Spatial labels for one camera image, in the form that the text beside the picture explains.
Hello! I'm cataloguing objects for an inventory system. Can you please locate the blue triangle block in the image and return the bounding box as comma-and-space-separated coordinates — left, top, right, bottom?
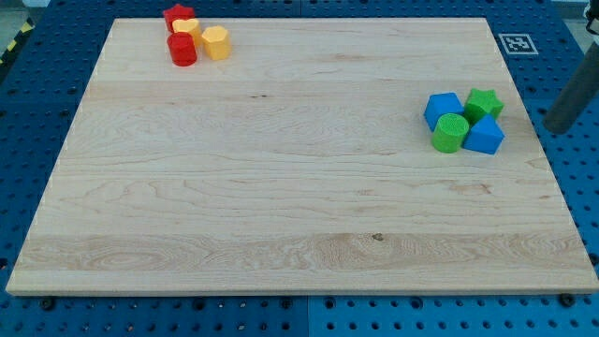
462, 115, 504, 154

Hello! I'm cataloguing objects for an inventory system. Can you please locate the green star block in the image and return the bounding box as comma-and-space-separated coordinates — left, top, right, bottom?
463, 88, 504, 125

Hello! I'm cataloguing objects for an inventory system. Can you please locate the red star block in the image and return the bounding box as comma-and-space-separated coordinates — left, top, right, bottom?
163, 4, 196, 33

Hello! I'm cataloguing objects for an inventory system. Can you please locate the wooden board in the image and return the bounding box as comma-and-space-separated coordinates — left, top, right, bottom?
7, 18, 598, 296

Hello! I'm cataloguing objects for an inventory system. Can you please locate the blue cube block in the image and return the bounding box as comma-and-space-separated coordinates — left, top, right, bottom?
424, 92, 464, 131

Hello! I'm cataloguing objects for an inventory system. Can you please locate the yellow hexagon block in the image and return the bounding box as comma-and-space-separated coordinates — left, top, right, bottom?
201, 25, 232, 61

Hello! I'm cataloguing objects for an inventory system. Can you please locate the green cylinder block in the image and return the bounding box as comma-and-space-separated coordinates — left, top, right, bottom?
431, 113, 470, 154

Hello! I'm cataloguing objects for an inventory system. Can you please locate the red cylinder block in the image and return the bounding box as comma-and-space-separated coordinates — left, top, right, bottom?
167, 32, 197, 66

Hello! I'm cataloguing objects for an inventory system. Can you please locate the yellow heart block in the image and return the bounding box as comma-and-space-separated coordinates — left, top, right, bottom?
171, 18, 202, 48

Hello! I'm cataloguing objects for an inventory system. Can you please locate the white fiducial marker tag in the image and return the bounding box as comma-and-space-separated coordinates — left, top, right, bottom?
499, 33, 538, 55

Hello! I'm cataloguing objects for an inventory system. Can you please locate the black screw left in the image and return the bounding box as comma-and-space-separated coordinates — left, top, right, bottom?
38, 297, 55, 311

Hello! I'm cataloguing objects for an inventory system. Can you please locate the black screw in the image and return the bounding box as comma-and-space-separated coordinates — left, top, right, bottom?
558, 293, 577, 308
38, 297, 55, 311

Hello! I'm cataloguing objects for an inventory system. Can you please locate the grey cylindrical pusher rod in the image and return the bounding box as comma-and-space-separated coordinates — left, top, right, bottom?
543, 42, 598, 134

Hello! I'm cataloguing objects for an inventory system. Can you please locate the black screw right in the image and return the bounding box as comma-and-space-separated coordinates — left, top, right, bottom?
558, 293, 577, 308

